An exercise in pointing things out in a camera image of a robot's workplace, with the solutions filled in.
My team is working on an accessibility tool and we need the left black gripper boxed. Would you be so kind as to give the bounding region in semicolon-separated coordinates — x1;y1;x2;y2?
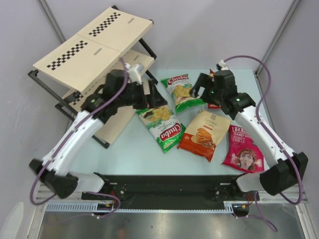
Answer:
116;79;167;110

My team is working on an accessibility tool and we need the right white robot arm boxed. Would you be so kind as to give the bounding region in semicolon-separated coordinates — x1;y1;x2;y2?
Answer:
190;62;308;200

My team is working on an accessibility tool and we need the beige three-tier shelf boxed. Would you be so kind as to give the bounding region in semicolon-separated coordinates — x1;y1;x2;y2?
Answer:
27;5;158;149

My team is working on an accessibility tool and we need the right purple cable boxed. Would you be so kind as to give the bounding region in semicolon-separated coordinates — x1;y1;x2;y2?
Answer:
223;55;306;233

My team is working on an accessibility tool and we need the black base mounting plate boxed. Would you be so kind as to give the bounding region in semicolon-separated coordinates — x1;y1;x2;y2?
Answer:
81;175;254;210

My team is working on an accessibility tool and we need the pink Real chips bag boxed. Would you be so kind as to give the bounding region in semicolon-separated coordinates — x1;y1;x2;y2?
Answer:
222;125;265;173

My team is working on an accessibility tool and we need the orange cassava chips bag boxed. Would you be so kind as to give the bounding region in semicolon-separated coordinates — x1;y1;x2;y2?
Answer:
178;110;231;162

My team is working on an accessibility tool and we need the white slotted cable duct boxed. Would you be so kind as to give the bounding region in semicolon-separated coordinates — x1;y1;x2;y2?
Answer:
45;202;234;214

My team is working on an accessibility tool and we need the red Chuba chips bag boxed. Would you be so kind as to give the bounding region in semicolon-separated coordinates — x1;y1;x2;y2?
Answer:
207;69;221;109

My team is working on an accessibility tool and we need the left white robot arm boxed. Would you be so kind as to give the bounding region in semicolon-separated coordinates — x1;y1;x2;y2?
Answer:
29;64;167;199

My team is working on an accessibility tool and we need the green Chuba chips bag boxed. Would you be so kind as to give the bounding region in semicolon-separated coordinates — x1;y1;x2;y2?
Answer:
136;105;186;153
161;74;204;114

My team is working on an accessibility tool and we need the aluminium rail frame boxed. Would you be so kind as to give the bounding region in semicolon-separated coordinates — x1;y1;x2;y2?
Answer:
34;184;319;239

